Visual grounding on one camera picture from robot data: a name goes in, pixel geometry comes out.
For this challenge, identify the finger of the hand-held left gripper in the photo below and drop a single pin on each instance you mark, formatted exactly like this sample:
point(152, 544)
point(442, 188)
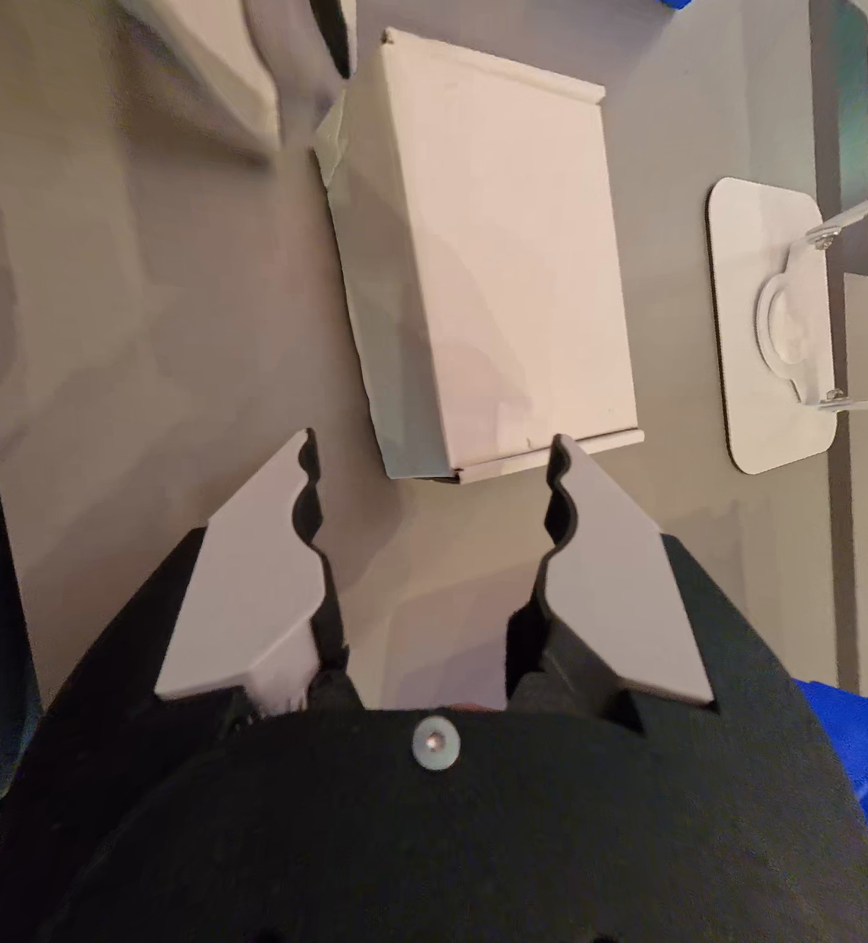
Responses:
point(205, 59)
point(301, 59)

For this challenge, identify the white cardboard box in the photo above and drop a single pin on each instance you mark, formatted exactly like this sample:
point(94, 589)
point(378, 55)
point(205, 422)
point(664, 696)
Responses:
point(515, 258)

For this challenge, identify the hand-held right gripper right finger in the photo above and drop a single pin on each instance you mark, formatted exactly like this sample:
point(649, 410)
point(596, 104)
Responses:
point(618, 589)

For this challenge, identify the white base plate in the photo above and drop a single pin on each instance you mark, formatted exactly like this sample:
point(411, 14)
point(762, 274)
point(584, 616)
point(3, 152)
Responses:
point(743, 331)

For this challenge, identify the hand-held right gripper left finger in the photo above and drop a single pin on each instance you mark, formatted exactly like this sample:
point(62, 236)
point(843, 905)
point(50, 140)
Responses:
point(249, 589)

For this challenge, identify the clear acrylic stand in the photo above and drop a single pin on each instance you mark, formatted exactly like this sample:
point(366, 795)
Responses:
point(795, 331)

